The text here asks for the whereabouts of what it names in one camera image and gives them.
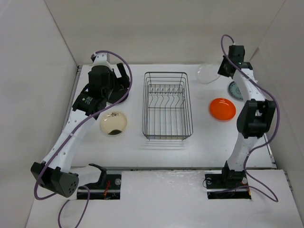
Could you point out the clear glass plate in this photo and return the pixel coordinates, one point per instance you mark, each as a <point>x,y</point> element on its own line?
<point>207,73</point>

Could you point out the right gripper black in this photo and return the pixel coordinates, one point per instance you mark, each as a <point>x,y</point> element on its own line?
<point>221,71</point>

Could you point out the orange round plate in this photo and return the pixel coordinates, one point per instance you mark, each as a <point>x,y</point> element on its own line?
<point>222,109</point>

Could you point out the black round plate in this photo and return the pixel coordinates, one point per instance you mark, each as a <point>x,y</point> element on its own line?
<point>117,95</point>

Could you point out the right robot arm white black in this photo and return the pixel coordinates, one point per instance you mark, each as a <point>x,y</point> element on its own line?
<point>253,121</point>

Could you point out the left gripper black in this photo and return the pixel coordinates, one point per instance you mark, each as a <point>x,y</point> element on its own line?
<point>124,77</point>

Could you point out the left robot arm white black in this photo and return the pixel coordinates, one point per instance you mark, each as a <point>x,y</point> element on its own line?
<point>55,173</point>

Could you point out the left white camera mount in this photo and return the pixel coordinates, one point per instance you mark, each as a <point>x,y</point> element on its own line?
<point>100,59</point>

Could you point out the blue patterned ceramic plate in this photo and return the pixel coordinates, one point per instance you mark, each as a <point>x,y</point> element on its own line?
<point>234,91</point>

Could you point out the cream plate with flower pattern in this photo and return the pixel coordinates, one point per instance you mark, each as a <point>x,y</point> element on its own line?
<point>113,123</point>

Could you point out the grey wire dish rack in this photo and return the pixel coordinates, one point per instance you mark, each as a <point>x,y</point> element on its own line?
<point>166,112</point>

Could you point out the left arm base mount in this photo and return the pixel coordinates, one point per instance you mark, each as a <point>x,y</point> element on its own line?
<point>109,190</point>

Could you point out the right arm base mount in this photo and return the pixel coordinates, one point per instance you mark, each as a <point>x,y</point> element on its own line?
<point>226,186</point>

